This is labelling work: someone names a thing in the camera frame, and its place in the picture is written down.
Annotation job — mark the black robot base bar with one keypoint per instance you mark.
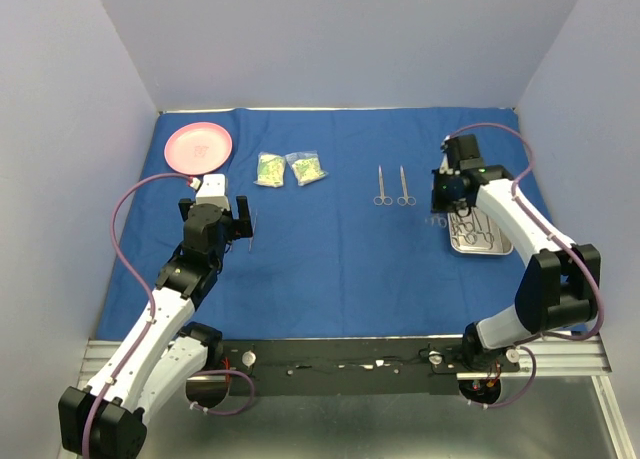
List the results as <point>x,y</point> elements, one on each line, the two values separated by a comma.
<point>342,367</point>

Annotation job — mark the steel scissors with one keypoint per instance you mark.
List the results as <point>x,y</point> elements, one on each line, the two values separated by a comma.
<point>382,199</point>
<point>405,199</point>

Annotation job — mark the aluminium table edge rail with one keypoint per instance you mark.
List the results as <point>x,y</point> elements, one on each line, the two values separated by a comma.
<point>292,109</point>

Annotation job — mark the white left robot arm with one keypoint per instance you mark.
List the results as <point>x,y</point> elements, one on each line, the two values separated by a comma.
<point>109,417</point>

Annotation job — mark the blue surgical drape cloth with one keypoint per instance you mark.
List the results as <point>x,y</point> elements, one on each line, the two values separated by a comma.
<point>326,261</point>

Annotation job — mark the steel instrument tray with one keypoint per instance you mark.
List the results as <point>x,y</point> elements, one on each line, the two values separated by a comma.
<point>502,247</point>

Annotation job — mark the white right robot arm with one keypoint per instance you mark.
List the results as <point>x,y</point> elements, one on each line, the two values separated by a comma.
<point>560,285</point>

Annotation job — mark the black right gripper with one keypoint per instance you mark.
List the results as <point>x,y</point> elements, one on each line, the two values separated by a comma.
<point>439,204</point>

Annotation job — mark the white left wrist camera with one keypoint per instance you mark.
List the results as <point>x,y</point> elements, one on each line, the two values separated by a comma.
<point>211,189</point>

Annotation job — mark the green gauze packet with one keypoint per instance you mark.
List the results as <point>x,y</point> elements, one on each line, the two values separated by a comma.
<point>270,170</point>
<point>306,167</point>

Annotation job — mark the steel tweezers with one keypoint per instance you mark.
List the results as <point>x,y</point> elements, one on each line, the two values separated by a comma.
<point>254,221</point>

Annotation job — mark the steel forceps ring handles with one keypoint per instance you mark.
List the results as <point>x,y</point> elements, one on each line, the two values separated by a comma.
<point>437,221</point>

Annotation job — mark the pink plastic plate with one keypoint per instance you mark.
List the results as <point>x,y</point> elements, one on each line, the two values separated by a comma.
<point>198,148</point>

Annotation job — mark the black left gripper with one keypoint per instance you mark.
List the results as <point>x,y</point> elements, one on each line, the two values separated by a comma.
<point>241,227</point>

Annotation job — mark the steel surgical instruments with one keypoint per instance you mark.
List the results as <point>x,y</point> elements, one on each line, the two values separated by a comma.
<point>471,231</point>

